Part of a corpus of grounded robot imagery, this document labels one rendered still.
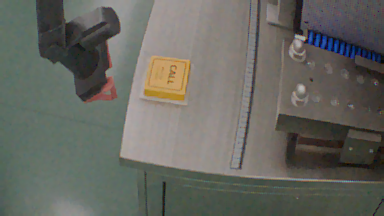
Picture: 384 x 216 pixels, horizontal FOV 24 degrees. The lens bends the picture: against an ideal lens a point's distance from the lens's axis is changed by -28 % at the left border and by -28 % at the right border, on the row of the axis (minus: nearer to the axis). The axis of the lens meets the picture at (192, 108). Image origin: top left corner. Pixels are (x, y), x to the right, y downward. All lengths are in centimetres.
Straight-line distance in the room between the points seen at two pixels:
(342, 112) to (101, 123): 125
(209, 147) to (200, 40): 21
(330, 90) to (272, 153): 18
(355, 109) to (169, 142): 38
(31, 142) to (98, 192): 28
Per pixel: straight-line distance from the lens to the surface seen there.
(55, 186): 294
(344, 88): 194
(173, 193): 209
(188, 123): 202
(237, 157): 199
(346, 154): 197
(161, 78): 203
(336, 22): 195
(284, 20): 213
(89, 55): 177
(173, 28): 211
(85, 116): 304
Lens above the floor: 267
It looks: 61 degrees down
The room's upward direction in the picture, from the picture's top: 6 degrees clockwise
